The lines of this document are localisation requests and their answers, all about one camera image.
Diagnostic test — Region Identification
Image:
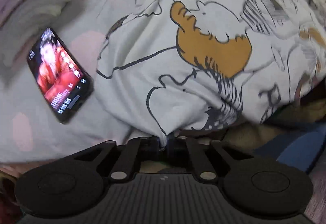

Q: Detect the white cartoon print garment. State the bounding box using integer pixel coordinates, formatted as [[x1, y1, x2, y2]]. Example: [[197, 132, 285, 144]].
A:
[[96, 0, 325, 138]]

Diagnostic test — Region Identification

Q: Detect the black smartphone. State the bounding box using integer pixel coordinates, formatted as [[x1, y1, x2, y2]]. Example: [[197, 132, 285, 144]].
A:
[[26, 28, 94, 123]]

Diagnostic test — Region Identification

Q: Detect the grey pink-dotted bed sheet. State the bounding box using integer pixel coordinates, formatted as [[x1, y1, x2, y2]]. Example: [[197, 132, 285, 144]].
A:
[[1, 0, 155, 166]]

